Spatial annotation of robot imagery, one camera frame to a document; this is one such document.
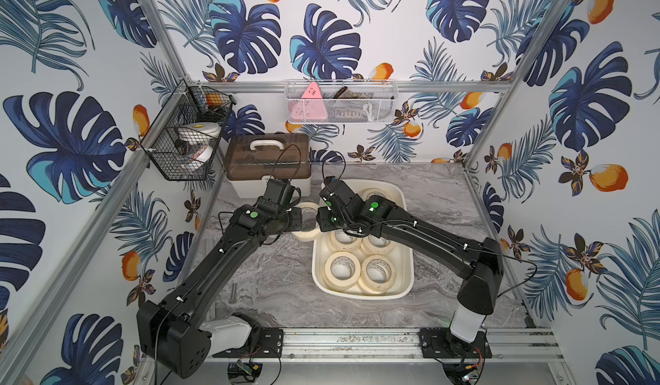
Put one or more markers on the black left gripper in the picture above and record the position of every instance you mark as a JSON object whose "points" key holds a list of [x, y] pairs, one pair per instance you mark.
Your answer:
{"points": [[296, 217]]}

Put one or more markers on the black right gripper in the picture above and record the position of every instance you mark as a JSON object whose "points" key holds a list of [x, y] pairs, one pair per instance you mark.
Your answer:
{"points": [[321, 218]]}

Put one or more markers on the cream masking tape roll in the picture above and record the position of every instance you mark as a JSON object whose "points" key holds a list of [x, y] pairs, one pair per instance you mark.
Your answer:
{"points": [[342, 271], [373, 245], [309, 229], [342, 242], [368, 193], [378, 275]]}

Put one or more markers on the white plastic storage tray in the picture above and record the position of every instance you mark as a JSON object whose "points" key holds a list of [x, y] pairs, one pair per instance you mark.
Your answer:
{"points": [[401, 256]]}

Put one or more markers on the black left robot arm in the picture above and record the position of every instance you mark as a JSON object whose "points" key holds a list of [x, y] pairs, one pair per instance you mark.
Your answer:
{"points": [[170, 331]]}

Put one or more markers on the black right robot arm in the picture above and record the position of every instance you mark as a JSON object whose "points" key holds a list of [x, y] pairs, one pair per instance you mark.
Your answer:
{"points": [[478, 264]]}

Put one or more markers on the brown lidded white toolbox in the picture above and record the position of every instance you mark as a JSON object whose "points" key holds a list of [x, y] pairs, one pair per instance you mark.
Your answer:
{"points": [[252, 160]]}

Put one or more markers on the pink triangle ruler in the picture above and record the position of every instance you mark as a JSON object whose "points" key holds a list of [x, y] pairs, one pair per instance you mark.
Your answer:
{"points": [[310, 106]]}

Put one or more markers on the white round item in basket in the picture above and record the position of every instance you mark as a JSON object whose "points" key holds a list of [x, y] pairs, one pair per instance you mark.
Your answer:
{"points": [[195, 142]]}

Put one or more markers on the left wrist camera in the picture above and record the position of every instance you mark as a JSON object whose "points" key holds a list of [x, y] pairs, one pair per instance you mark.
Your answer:
{"points": [[279, 192]]}

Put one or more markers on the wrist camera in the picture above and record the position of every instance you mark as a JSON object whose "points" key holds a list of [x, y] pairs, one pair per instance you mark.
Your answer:
{"points": [[279, 192], [336, 192]]}

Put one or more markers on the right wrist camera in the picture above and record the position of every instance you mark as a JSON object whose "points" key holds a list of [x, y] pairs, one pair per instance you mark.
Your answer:
{"points": [[336, 192]]}

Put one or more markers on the white mesh wall basket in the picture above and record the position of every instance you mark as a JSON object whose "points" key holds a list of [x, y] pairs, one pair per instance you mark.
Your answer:
{"points": [[350, 102]]}

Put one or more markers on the black wire wall basket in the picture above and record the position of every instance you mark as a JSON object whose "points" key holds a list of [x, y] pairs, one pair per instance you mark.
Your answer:
{"points": [[188, 104]]}

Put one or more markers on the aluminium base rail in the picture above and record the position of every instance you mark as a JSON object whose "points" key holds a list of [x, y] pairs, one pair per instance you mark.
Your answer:
{"points": [[235, 338]]}

